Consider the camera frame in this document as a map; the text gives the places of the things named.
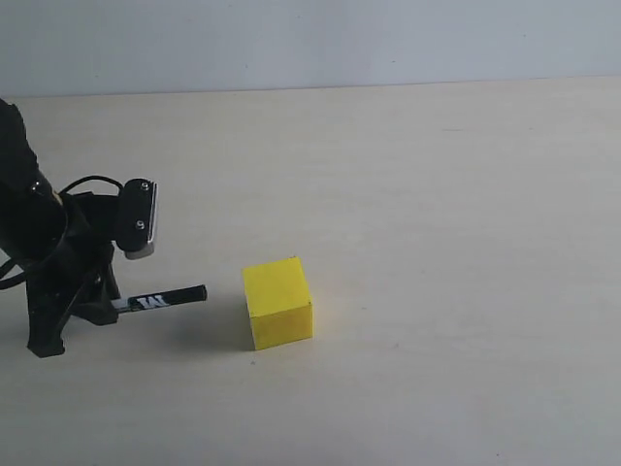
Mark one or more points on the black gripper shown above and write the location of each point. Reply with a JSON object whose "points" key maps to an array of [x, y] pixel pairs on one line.
{"points": [[76, 278]]}

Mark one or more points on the black and white marker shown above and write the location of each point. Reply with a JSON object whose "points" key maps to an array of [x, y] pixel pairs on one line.
{"points": [[160, 300]]}

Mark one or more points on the yellow cube block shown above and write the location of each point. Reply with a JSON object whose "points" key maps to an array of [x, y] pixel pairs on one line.
{"points": [[279, 303]]}

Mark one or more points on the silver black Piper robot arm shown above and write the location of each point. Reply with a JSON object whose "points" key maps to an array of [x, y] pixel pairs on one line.
{"points": [[32, 218]]}

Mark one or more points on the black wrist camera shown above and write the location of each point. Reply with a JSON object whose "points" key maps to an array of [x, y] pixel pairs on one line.
{"points": [[136, 219]]}

